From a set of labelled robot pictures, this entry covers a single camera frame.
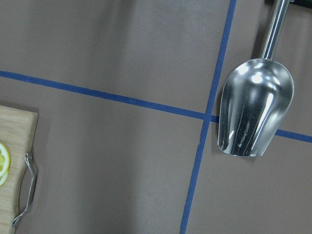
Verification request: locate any upper bottom lemon slice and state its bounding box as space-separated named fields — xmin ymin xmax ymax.
xmin=0 ymin=170 xmax=9 ymax=186

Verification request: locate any lemon slice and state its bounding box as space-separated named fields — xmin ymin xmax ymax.
xmin=0 ymin=143 xmax=11 ymax=176
xmin=0 ymin=170 xmax=9 ymax=186

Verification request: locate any upper top lemon slice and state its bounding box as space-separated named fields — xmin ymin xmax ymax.
xmin=0 ymin=143 xmax=11 ymax=176

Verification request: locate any steel scoop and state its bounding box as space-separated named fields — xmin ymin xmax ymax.
xmin=217 ymin=0 xmax=294 ymax=157

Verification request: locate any bamboo cutting board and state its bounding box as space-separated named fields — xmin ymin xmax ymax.
xmin=0 ymin=106 xmax=38 ymax=234

